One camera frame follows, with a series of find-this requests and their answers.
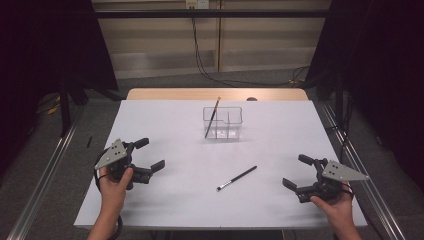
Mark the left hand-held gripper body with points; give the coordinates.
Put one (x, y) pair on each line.
(111, 155)

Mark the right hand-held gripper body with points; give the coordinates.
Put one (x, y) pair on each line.
(343, 172)

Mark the black makeup brush silver ferrule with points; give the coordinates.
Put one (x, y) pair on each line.
(237, 178)

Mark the clear plastic organizer box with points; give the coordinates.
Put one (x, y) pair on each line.
(222, 128)

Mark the black makeup brush tan bristles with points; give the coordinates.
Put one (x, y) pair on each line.
(213, 115)

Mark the person's right hand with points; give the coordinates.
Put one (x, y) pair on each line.
(336, 210)

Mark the person's left hand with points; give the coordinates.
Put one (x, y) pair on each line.
(113, 193)

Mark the small black stick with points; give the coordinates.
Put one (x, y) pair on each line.
(89, 142)

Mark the white table mat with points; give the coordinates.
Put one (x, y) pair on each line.
(186, 203)

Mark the wooden table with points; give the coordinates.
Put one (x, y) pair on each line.
(183, 94)

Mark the black metal stand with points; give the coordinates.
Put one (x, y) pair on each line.
(64, 106)

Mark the black curtain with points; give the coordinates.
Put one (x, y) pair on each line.
(40, 50)
(383, 66)

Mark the black horizontal bar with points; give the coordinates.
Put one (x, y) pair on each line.
(233, 13)

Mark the aluminium floor rail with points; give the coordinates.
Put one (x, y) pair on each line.
(43, 180)
(370, 186)

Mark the white wall socket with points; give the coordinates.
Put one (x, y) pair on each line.
(197, 4)

